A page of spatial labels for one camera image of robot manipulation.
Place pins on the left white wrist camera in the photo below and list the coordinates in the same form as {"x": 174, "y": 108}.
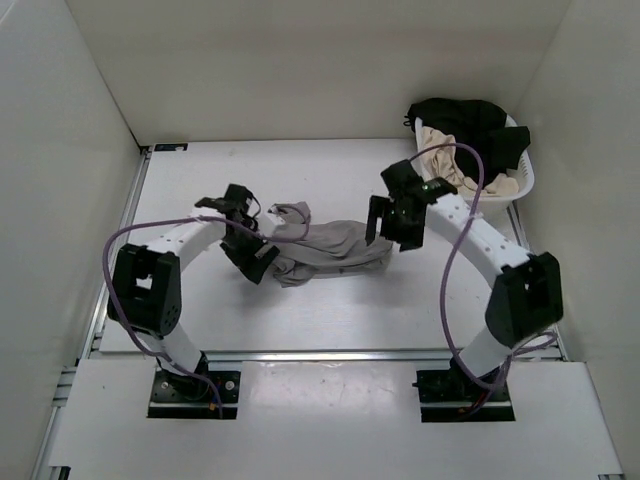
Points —
{"x": 269, "y": 224}

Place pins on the dark label sticker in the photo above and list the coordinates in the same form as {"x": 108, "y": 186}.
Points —
{"x": 171, "y": 147}

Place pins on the beige garment in basket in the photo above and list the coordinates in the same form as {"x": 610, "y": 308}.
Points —
{"x": 440, "y": 162}

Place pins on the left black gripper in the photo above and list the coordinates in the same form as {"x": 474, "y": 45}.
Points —
{"x": 252, "y": 267}

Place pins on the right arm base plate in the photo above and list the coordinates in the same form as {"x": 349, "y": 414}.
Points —
{"x": 446, "y": 397}

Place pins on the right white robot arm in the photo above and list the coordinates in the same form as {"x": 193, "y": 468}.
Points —
{"x": 525, "y": 288}

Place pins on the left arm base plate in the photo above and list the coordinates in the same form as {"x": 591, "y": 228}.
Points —
{"x": 175, "y": 397}

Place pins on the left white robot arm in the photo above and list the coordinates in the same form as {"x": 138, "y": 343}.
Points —
{"x": 145, "y": 294}

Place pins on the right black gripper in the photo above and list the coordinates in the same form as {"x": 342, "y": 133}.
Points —
{"x": 379, "y": 207}

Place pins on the black garment in basket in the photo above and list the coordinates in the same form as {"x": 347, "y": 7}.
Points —
{"x": 479, "y": 124}

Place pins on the aluminium table frame rail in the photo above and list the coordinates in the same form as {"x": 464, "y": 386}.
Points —
{"x": 327, "y": 392}

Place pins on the grey trousers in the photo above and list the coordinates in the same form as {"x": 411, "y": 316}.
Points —
{"x": 323, "y": 250}

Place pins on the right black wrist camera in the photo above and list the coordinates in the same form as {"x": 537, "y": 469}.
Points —
{"x": 401, "y": 179}

